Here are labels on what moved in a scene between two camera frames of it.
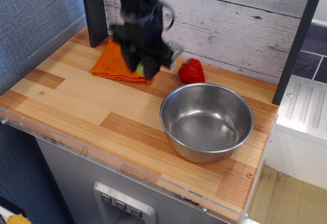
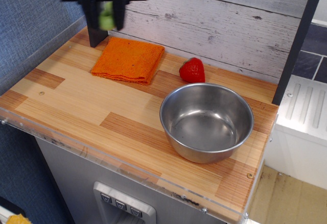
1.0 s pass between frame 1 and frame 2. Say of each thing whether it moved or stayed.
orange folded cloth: stayed
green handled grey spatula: moved
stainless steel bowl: stayed
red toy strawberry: stayed
